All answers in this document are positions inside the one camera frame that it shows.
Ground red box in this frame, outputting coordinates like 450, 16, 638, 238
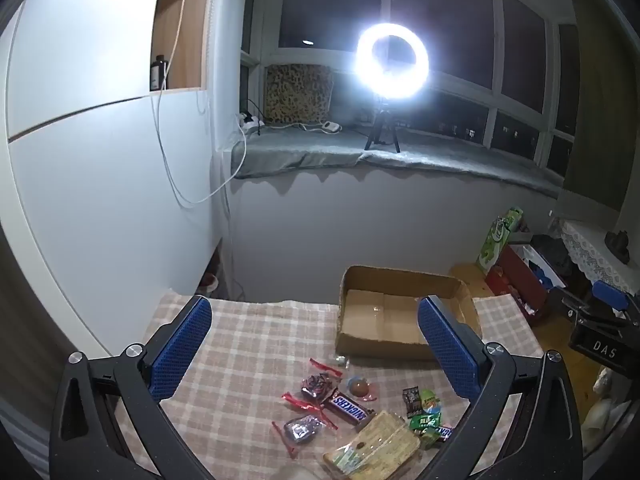
486, 242, 556, 318

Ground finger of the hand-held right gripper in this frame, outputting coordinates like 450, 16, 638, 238
547, 287, 623, 331
592, 281, 633, 311

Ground plaid tablecloth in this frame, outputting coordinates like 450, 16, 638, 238
112, 287, 546, 480

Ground red-edged clear date packet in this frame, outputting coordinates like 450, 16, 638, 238
282, 358, 343, 413
271, 406, 340, 461

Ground white lace cloth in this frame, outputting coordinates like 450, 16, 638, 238
557, 219, 640, 296

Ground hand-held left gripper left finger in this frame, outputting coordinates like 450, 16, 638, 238
48, 295, 213, 480

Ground large beige cracker packet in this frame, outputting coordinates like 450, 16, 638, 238
322, 409, 421, 478

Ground ring light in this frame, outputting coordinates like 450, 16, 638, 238
356, 21, 430, 98

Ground dark figurine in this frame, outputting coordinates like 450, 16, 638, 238
605, 230, 632, 263

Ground leopard print cushion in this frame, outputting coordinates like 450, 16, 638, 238
263, 63, 335, 125

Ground dark curtain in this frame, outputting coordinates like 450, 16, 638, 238
562, 0, 640, 228

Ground white plastic bags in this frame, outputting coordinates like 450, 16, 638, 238
582, 365, 631, 453

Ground grey windowsill blanket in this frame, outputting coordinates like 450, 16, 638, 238
231, 122, 563, 200

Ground cardboard box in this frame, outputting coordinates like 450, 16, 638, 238
335, 265, 483, 361

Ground small black candy packet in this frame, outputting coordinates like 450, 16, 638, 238
402, 386, 423, 418

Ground green carton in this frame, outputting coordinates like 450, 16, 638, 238
475, 206, 526, 275

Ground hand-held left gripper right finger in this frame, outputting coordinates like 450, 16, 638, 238
417, 295, 583, 480

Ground large brown chocolate bar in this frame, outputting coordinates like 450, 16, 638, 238
322, 389, 376, 430

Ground white cable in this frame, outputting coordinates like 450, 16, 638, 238
150, 0, 248, 206

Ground white cabinet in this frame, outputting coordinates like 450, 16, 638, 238
0, 0, 226, 371

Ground black tripod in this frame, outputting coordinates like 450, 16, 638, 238
364, 95, 402, 153

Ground wooden shelf niche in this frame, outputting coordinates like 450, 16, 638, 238
150, 0, 213, 93

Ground black bag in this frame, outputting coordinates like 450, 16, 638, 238
530, 234, 573, 286

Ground window with white frame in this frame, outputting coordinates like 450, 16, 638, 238
240, 0, 581, 166

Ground brown egg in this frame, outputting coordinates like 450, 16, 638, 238
347, 375, 377, 402

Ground dark bottle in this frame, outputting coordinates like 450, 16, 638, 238
150, 55, 170, 92

